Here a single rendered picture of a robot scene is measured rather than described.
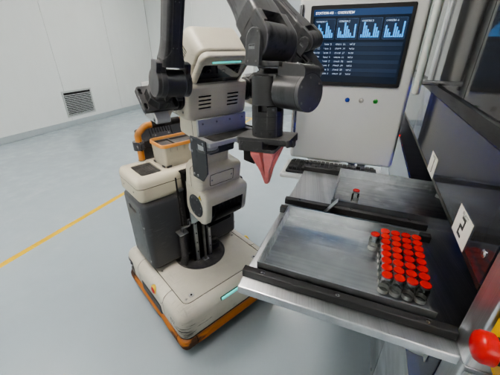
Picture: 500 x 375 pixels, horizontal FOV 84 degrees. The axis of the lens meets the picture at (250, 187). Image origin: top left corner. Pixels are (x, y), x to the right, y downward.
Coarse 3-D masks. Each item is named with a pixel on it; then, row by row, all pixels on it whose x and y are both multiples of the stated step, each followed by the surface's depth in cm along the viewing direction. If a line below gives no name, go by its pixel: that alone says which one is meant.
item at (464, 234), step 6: (462, 210) 54; (456, 216) 57; (462, 216) 54; (468, 216) 51; (456, 222) 56; (462, 222) 53; (468, 222) 51; (456, 228) 55; (468, 228) 50; (456, 234) 55; (462, 234) 52; (468, 234) 50; (462, 240) 52; (462, 246) 51
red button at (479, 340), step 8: (472, 336) 35; (480, 336) 34; (488, 336) 34; (496, 336) 34; (472, 344) 35; (480, 344) 34; (488, 344) 33; (496, 344) 33; (472, 352) 35; (480, 352) 33; (488, 352) 33; (496, 352) 33; (480, 360) 34; (488, 360) 33; (496, 360) 33
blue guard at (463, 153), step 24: (408, 96) 153; (432, 96) 98; (408, 120) 138; (432, 120) 91; (456, 120) 68; (432, 144) 86; (456, 144) 65; (480, 144) 52; (456, 168) 62; (480, 168) 50; (456, 192) 60; (480, 192) 49; (480, 216) 47; (480, 240) 46; (480, 264) 44
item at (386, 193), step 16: (352, 176) 105; (368, 176) 102; (384, 176) 100; (336, 192) 95; (352, 192) 95; (368, 192) 95; (384, 192) 95; (400, 192) 95; (416, 192) 95; (432, 192) 95; (368, 208) 81; (384, 208) 79; (400, 208) 86; (416, 208) 86; (432, 208) 86; (432, 224) 76; (448, 224) 74
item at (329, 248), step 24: (288, 216) 81; (312, 216) 79; (336, 216) 76; (288, 240) 72; (312, 240) 72; (336, 240) 72; (360, 240) 72; (264, 264) 59; (288, 264) 64; (312, 264) 64; (336, 264) 64; (360, 264) 64; (336, 288) 55; (360, 288) 57; (432, 312) 49
